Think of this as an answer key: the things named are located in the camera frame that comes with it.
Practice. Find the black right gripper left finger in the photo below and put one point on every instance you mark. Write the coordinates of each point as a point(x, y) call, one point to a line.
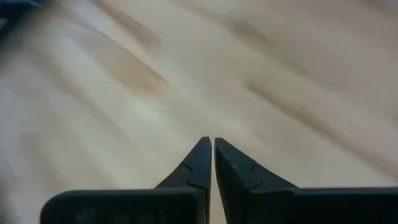
point(196, 186)

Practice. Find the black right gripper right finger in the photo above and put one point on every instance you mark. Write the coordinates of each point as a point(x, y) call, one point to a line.
point(242, 193)

